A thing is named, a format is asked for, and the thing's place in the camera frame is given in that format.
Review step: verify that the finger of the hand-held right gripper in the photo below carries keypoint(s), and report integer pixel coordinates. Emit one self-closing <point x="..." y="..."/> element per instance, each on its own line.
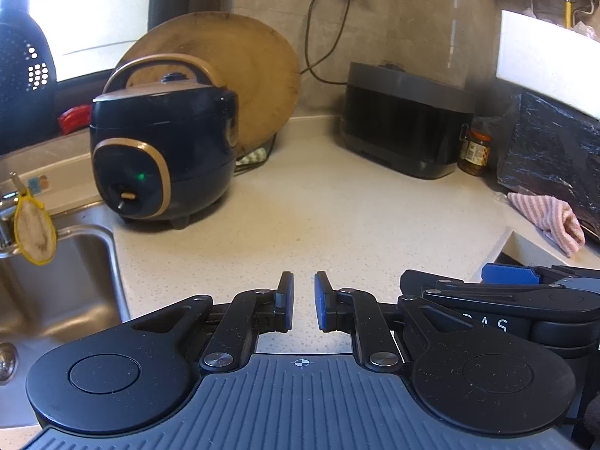
<point x="511" y="274"/>
<point x="436" y="286"/>

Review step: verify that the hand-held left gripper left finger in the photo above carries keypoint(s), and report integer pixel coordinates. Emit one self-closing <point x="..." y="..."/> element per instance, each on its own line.
<point x="287" y="302"/>

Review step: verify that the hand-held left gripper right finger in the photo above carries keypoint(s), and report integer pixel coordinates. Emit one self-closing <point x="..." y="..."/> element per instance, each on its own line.
<point x="321" y="302"/>

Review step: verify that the pink striped towel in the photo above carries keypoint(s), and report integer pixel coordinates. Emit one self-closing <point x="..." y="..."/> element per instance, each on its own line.
<point x="553" y="218"/>

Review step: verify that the glass pickle jar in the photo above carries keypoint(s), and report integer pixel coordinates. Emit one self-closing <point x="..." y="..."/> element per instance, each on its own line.
<point x="474" y="154"/>

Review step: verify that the black plastic bag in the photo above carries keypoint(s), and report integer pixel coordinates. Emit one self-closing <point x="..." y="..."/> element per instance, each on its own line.
<point x="553" y="150"/>

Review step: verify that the green checked cloth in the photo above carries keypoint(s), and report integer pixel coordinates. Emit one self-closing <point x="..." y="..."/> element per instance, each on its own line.
<point x="253" y="155"/>

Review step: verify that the grey black rice cooker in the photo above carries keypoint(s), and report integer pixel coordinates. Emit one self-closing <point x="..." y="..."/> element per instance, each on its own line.
<point x="403" y="122"/>

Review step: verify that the dark blue rice cooker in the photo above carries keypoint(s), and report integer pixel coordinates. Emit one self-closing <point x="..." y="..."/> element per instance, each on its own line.
<point x="187" y="150"/>

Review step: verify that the white range hood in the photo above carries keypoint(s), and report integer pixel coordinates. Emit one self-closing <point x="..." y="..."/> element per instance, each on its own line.
<point x="548" y="56"/>

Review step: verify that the round wooden cutting board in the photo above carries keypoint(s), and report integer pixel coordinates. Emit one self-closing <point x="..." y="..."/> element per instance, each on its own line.
<point x="262" y="79"/>

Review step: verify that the steel sink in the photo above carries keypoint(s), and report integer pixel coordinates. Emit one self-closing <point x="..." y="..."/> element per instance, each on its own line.
<point x="56" y="290"/>

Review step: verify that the yellow rimmed mesh strainer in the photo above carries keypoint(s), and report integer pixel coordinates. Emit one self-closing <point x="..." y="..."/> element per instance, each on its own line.
<point x="35" y="229"/>

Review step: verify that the small colourful sticker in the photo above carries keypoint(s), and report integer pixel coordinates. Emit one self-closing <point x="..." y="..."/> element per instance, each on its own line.
<point x="38" y="183"/>

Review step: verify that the yellow gas pipe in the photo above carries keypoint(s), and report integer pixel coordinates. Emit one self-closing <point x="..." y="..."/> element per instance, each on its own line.
<point x="568" y="4"/>

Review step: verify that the red plastic object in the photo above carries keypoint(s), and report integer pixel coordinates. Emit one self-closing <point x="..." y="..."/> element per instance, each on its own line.
<point x="75" y="119"/>

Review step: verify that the chrome faucet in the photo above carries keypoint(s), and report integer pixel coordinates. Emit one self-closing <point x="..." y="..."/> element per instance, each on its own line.
<point x="5" y="232"/>

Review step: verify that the black colander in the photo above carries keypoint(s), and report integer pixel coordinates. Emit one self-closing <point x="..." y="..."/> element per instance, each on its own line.
<point x="23" y="93"/>

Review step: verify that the window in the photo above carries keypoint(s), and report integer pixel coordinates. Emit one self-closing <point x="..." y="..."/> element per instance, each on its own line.
<point x="93" y="9"/>

